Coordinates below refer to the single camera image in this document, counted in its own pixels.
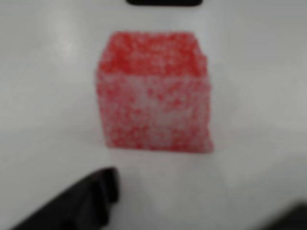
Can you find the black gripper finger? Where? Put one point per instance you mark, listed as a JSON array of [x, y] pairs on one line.
[[79, 204], [296, 218]]

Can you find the red speckled foam cube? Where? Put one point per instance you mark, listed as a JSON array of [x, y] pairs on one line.
[[153, 95]]

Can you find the black rounded object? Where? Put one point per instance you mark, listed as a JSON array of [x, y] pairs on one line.
[[164, 2]]

